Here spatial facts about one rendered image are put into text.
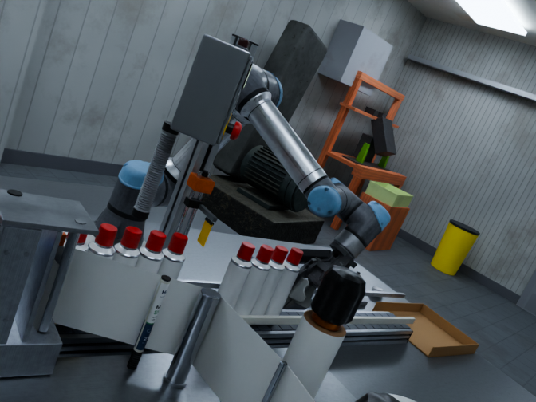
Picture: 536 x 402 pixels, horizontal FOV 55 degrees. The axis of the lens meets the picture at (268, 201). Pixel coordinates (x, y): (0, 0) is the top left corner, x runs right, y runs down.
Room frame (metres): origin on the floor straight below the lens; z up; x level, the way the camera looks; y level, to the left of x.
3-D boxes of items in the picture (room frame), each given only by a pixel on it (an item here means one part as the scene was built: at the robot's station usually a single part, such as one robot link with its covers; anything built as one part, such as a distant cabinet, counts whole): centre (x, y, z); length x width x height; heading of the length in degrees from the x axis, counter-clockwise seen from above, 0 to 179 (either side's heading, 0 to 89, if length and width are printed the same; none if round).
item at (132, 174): (1.42, 0.36, 1.02); 0.13 x 0.12 x 0.14; 161
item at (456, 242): (6.53, -2.43, 0.31); 0.41 x 0.40 x 0.63; 143
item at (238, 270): (1.12, 0.00, 0.98); 0.05 x 0.05 x 0.20
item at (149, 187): (1.04, 0.24, 1.18); 0.04 x 0.04 x 0.21
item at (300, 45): (5.11, 0.09, 1.01); 1.26 x 1.19 x 2.02; 53
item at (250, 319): (1.24, -0.19, 0.91); 1.07 x 0.01 x 0.02; 132
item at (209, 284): (1.30, -0.14, 0.96); 1.07 x 0.01 x 0.01; 132
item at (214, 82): (1.07, 0.19, 1.38); 0.17 x 0.10 x 0.19; 7
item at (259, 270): (1.16, -0.04, 0.98); 0.05 x 0.05 x 0.20
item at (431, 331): (1.74, -0.69, 0.85); 0.30 x 0.26 x 0.04; 132
